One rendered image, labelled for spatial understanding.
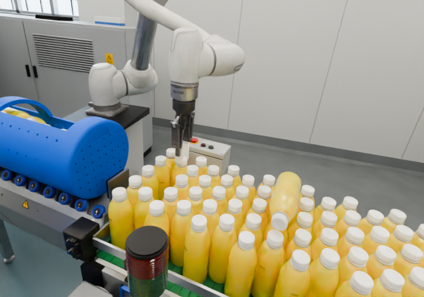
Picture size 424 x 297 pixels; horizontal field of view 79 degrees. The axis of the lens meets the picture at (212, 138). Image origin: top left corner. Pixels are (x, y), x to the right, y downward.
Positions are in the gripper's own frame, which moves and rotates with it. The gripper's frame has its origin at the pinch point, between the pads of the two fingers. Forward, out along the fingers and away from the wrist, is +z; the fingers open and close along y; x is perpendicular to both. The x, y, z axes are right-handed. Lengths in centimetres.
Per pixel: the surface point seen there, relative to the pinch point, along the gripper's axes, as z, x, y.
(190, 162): 10.0, -1.9, -11.1
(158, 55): 4, -169, -244
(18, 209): 27, -55, 27
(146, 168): 2.2, -6.7, 12.0
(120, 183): 11.4, -17.4, 12.8
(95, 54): -7, -155, -118
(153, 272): -10, 22, 51
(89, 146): -3.8, -24.4, 17.7
